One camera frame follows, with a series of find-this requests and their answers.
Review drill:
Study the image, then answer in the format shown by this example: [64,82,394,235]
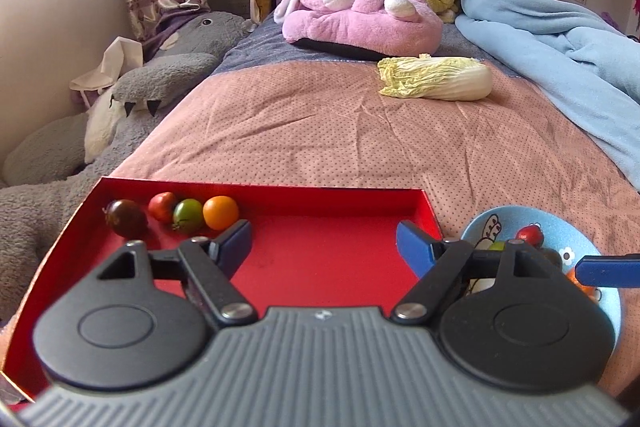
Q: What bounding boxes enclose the napa cabbage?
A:
[378,54,492,102]

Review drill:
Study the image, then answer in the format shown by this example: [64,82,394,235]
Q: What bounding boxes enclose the large green tomato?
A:
[489,241,506,251]

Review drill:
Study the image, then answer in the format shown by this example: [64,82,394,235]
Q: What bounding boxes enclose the orange tomato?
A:
[565,267,599,298]
[203,195,240,231]

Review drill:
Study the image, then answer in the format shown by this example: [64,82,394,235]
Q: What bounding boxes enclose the dark purple tomato in tray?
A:
[103,199,148,239]

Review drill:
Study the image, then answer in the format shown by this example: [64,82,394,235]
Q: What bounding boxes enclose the red strawberry tomato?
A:
[515,223,544,248]

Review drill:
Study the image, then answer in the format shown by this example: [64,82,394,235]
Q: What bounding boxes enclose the grey plush shark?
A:
[1,12,250,322]

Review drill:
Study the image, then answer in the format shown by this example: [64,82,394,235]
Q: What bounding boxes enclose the pink dotted bedspread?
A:
[0,58,640,400]

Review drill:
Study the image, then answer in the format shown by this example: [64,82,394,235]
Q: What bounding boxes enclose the white tote bag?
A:
[70,37,143,108]

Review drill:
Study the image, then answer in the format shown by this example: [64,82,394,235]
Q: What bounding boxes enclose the pink plush rabbit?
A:
[273,0,444,61]

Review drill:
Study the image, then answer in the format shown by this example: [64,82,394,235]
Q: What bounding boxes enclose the dark purple tomato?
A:
[103,199,148,239]
[540,248,563,269]

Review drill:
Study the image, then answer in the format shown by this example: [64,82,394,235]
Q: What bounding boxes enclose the blue cartoon bear plate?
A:
[459,204,623,343]

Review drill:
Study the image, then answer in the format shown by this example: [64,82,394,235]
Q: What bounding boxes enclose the small green tomato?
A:
[172,198,204,234]

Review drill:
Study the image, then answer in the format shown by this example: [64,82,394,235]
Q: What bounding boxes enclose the red shallow box tray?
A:
[2,178,442,399]

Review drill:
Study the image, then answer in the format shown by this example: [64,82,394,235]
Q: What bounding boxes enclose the light blue blanket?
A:
[456,0,639,185]

